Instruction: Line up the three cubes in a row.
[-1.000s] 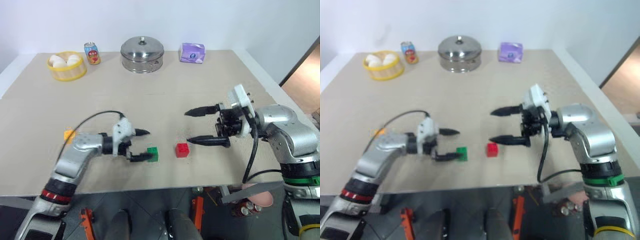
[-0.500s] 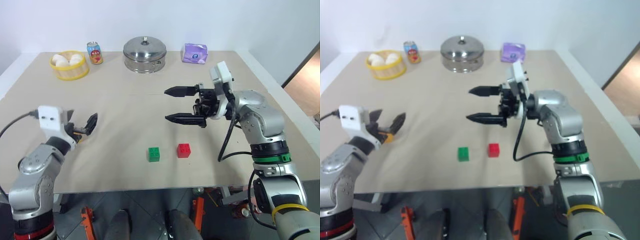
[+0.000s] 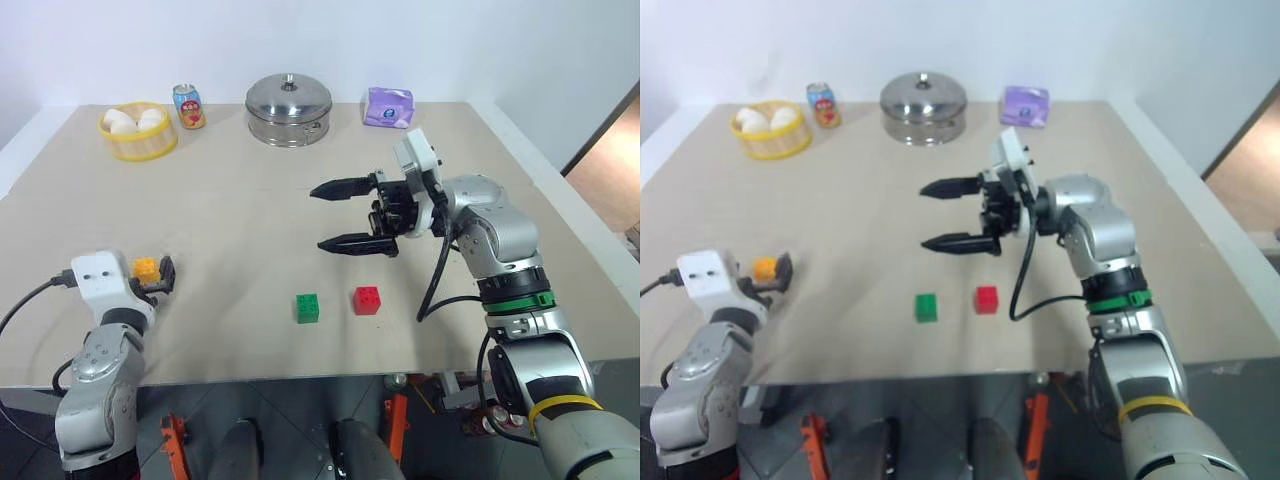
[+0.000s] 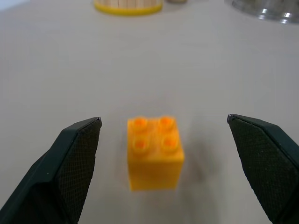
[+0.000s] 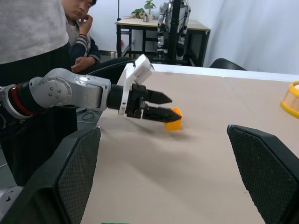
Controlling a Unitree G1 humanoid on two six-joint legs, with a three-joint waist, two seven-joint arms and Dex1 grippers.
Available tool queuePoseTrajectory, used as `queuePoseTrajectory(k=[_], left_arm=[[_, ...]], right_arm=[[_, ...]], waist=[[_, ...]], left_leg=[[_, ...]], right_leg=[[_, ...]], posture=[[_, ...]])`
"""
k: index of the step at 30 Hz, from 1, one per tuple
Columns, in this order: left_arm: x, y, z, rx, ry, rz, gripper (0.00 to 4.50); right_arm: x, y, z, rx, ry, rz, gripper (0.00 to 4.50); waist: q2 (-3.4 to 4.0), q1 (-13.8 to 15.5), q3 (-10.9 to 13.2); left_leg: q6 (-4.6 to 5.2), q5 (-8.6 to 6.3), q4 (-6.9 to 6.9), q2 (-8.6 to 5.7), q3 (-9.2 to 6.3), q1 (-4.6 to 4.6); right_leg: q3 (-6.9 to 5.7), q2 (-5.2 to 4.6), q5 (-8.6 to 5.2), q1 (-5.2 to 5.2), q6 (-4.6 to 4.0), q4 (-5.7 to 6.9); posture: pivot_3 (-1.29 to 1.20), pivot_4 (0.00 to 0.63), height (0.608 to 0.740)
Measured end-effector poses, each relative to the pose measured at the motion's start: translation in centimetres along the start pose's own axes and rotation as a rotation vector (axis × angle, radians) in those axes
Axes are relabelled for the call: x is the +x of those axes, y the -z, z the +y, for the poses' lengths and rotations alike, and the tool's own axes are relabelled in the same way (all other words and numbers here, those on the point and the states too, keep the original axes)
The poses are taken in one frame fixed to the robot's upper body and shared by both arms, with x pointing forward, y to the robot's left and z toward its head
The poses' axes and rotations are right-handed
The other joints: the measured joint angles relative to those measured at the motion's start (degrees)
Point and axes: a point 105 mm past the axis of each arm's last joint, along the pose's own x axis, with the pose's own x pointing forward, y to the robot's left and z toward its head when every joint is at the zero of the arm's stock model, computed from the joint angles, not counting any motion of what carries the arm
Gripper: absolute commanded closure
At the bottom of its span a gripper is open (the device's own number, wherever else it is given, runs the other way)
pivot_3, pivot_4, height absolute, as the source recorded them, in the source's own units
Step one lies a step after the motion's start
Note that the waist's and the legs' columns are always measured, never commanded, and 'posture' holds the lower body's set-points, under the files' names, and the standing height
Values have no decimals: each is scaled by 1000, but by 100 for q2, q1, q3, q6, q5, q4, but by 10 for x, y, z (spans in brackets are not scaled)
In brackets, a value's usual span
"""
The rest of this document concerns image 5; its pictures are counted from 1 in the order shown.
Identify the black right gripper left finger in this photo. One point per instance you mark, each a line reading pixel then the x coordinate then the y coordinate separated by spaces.
pixel 46 182

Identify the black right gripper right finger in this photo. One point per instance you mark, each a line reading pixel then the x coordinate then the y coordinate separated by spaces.
pixel 268 168

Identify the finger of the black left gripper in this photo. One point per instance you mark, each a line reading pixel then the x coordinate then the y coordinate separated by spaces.
pixel 158 98
pixel 158 114

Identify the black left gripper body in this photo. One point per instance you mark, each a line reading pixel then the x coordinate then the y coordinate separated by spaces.
pixel 136 100

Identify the orange cube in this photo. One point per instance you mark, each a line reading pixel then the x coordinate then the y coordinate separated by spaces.
pixel 174 125

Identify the seated person's resting hand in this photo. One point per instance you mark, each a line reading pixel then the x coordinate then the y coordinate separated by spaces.
pixel 81 64

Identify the seated person's raised hand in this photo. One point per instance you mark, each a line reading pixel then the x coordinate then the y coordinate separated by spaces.
pixel 86 24

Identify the black robot stand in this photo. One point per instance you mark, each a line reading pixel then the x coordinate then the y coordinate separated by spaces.
pixel 173 35

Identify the yellow round wooden container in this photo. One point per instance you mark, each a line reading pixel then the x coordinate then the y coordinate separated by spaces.
pixel 289 100

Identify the silver humanoid robot on stand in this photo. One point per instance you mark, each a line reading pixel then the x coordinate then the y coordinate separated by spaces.
pixel 163 25

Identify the black chair back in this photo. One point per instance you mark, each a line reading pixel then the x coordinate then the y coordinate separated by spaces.
pixel 226 64

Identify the seated person in dark jacket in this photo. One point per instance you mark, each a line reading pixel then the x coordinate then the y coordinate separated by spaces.
pixel 80 47

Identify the green cube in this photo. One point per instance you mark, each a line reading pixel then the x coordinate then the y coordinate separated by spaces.
pixel 115 222

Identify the small metal cup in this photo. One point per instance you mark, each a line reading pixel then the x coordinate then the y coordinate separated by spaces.
pixel 146 18

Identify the green potted plant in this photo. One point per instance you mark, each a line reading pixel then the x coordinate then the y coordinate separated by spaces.
pixel 149 5

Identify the standing person in grey shirt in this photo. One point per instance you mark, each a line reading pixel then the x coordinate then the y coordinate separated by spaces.
pixel 28 25

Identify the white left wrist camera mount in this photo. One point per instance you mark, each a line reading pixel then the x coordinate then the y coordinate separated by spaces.
pixel 143 67

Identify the wooden table with black frame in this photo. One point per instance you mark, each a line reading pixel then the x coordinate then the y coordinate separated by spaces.
pixel 198 26

